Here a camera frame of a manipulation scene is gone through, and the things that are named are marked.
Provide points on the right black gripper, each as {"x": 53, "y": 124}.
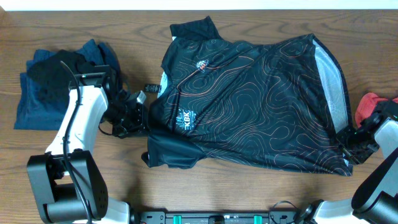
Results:
{"x": 342, "y": 137}

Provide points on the folded black garment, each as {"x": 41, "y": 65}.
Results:
{"x": 53, "y": 75}

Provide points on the black orange patterned jersey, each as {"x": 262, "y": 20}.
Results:
{"x": 276, "y": 106}

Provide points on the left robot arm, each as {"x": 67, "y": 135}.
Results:
{"x": 66, "y": 182}

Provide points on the red t-shirt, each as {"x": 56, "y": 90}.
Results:
{"x": 366, "y": 106}

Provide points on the folded navy blue garment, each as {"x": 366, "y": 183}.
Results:
{"x": 36, "y": 115}

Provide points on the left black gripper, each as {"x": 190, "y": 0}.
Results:
{"x": 137, "y": 128}

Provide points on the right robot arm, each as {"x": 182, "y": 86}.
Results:
{"x": 375, "y": 200}

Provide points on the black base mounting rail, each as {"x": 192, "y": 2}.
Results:
{"x": 274, "y": 216}

